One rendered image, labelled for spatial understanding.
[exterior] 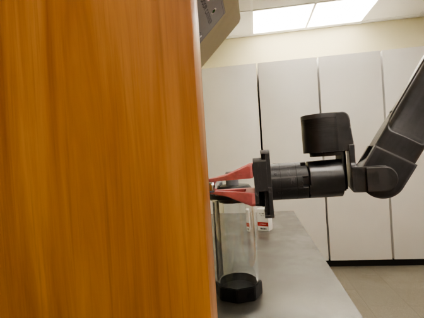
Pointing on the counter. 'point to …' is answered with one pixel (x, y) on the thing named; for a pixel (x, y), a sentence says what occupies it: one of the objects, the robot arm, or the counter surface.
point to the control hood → (220, 30)
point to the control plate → (206, 21)
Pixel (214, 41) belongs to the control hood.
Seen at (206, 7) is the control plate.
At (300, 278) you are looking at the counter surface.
